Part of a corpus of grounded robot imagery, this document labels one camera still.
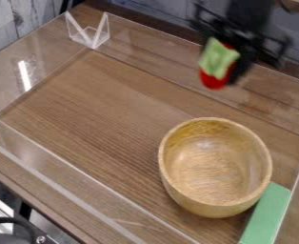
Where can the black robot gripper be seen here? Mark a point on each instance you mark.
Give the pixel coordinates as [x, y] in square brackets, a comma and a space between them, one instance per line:
[245, 26]

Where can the red plush strawberry toy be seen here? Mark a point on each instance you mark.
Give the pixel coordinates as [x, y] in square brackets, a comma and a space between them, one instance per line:
[218, 61]

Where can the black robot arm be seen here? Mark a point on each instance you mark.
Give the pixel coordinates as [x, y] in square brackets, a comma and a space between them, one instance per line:
[239, 38]

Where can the wooden bowl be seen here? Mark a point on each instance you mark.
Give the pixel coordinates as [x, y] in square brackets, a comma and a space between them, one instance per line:
[215, 166]

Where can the clear acrylic barrier panels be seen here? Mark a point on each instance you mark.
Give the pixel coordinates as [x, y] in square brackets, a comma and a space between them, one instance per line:
[84, 114]

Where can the green foam block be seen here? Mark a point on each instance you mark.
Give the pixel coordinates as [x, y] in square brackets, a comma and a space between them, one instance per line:
[267, 216]

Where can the clear acrylic corner bracket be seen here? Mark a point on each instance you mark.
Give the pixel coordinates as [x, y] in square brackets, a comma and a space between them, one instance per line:
[91, 37]

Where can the black metal table frame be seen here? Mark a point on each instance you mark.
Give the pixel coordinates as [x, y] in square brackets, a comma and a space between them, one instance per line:
[28, 228]

